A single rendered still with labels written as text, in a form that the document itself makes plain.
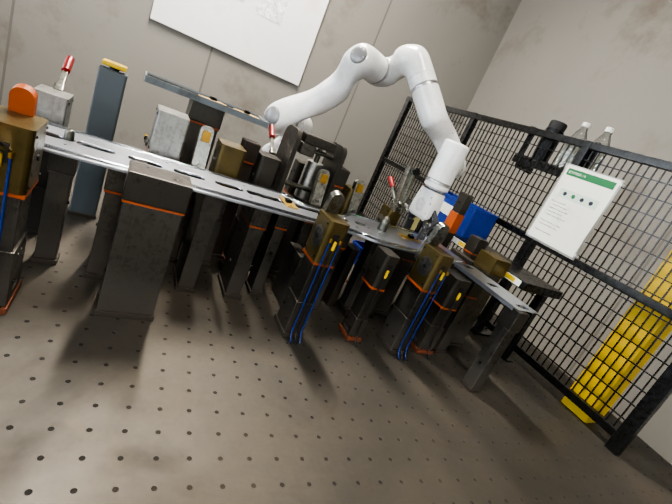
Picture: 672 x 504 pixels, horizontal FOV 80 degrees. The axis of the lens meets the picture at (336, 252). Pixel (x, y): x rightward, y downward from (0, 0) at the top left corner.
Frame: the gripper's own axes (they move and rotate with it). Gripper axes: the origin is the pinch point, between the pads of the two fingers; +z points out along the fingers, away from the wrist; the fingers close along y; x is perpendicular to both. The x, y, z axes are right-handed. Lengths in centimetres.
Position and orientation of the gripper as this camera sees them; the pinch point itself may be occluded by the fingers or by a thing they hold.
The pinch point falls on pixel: (414, 231)
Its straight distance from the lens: 139.0
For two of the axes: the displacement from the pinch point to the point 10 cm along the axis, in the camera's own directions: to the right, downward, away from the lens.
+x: 8.4, 2.0, 5.0
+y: 3.8, 4.5, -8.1
